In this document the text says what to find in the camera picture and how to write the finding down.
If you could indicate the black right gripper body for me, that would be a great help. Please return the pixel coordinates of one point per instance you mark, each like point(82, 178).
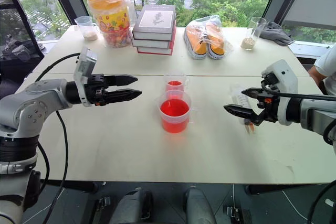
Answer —
point(271, 108)

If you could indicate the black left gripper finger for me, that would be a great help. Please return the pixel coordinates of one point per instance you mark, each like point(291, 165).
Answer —
point(123, 95)
point(120, 79)

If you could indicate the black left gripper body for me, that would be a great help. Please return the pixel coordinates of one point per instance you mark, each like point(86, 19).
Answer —
point(96, 90)

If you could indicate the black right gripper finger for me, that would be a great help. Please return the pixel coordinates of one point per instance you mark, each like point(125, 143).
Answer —
point(244, 112)
point(253, 93)

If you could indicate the person's bare forearm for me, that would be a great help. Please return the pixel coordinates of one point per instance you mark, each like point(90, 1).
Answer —
point(316, 77)

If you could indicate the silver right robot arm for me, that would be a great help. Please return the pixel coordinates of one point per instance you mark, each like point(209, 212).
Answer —
point(315, 119)

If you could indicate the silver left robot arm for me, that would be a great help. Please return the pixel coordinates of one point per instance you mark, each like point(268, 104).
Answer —
point(31, 103)

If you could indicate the clear plastic syringe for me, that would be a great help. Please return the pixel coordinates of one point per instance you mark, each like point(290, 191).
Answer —
point(240, 98)

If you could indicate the small cup of red liquid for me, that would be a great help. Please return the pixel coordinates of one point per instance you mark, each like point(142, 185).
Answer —
point(174, 85)

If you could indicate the large cup of red liquid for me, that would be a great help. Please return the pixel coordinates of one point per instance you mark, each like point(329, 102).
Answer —
point(174, 112)

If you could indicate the plastic measuring cup with grains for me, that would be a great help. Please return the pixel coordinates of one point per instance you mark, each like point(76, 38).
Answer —
point(88, 31)

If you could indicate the tall glass with grains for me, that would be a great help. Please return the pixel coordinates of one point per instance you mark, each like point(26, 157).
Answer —
point(250, 37)

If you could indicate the bagged candy jar orange lid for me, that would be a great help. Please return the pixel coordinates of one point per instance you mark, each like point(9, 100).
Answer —
point(113, 22)

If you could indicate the yellow canvas shoe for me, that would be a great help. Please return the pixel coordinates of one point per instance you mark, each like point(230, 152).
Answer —
point(198, 44)
point(216, 43)

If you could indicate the grey cloth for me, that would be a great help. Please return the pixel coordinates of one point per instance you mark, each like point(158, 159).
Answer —
point(275, 33)

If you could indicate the grey cover hardback book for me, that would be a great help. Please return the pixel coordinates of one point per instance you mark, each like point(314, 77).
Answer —
point(156, 22)

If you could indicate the clear plastic shoe bag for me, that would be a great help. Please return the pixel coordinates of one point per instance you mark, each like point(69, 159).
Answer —
point(207, 37)

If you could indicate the person's arm in white sleeve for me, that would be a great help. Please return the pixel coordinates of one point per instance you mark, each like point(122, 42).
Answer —
point(328, 61)

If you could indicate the black table crossbar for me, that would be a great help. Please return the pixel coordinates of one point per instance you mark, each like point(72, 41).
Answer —
point(283, 188)

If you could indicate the black floor device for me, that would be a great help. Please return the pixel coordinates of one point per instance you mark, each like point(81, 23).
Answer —
point(105, 205)
point(237, 213)

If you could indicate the dark rounded grey shape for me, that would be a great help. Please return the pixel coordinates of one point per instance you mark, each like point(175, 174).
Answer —
point(199, 207)
point(131, 207)

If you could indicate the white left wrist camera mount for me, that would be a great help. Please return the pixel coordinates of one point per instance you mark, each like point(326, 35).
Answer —
point(84, 62)

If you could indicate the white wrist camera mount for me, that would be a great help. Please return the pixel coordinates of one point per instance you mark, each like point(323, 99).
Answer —
point(284, 77)
point(84, 62)

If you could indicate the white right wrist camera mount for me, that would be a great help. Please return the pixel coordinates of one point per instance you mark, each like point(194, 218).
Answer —
point(284, 77)

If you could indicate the black metal stand frame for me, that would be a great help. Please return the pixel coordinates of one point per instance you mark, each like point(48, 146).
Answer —
point(23, 16)

